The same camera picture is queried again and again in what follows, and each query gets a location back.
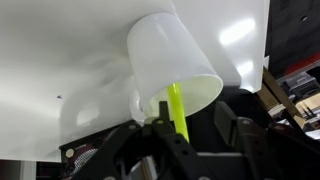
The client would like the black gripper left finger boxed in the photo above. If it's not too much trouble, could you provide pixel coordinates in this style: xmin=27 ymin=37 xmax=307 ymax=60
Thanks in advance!
xmin=70 ymin=100 xmax=215 ymax=180

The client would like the brown cardboard flap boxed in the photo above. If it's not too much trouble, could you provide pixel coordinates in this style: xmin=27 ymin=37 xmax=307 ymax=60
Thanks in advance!
xmin=255 ymin=65 xmax=303 ymax=118

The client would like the yellow sharpie marker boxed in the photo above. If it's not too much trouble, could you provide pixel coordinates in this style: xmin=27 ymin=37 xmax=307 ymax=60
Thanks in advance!
xmin=166 ymin=82 xmax=191 ymax=143

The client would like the black storage crate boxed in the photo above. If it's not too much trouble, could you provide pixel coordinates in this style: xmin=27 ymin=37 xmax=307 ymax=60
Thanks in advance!
xmin=279 ymin=72 xmax=320 ymax=98

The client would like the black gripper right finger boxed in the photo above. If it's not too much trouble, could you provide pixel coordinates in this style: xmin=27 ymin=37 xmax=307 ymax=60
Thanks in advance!
xmin=214 ymin=100 xmax=320 ymax=180

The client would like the light wooden board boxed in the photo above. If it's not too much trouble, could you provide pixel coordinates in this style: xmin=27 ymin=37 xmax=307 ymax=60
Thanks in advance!
xmin=294 ymin=92 xmax=320 ymax=118

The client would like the white plastic cup with handle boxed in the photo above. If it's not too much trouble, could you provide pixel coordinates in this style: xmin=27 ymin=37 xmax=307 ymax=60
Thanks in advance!
xmin=126 ymin=11 xmax=225 ymax=123

